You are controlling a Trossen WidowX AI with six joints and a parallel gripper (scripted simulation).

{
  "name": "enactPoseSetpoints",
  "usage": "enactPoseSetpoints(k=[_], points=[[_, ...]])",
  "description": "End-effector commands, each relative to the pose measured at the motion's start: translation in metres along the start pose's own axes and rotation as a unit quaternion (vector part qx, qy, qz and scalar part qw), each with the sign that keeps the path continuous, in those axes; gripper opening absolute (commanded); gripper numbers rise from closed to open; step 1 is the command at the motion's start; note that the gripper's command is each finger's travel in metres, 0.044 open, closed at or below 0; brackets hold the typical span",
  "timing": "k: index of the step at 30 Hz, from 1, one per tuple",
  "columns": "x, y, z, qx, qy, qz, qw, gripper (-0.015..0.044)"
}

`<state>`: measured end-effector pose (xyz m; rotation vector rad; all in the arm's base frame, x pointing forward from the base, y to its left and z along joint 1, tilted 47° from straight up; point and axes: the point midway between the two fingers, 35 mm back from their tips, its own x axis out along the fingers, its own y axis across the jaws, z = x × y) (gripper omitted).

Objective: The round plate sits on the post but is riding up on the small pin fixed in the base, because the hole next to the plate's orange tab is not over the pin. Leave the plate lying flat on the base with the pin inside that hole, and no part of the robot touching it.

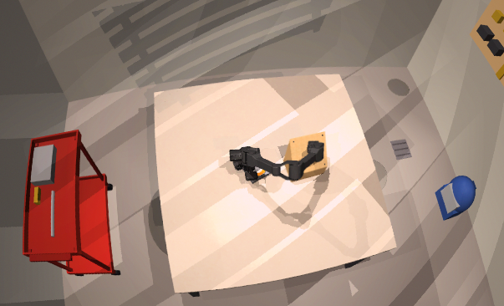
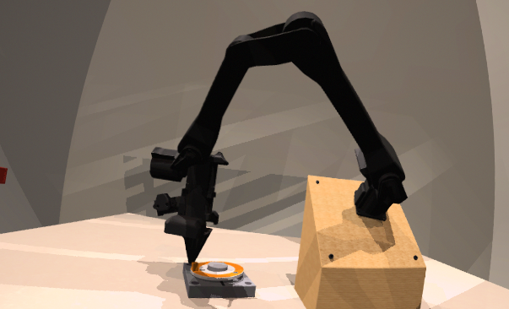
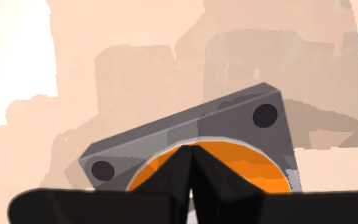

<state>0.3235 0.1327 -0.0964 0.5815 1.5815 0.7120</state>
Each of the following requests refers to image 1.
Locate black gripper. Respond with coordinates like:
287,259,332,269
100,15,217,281
240,146,258,181

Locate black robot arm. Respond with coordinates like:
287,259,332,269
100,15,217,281
229,140,324,181

